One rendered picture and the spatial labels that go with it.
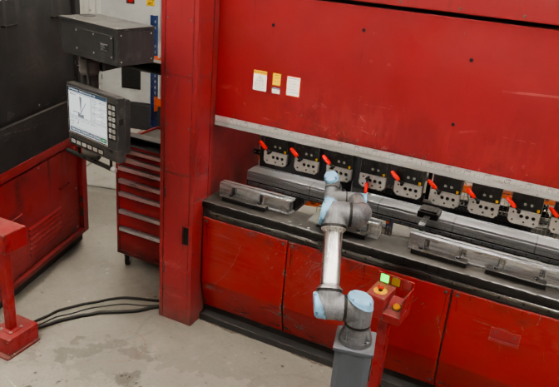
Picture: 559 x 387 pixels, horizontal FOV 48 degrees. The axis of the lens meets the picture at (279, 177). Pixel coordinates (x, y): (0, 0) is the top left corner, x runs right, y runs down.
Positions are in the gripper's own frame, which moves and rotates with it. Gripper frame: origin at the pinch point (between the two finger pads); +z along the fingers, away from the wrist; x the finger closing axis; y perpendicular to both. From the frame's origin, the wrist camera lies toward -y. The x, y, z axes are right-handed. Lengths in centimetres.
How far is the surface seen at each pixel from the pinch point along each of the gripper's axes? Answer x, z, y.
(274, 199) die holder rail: 43.2, 7.2, -0.6
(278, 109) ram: 45, -37, 35
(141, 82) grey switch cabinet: 374, 228, 203
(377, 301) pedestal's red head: -39, -7, -47
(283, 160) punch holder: 38.6, -14.5, 15.4
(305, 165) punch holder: 24.2, -14.7, 15.6
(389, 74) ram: -17, -60, 55
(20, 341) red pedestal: 157, 12, -132
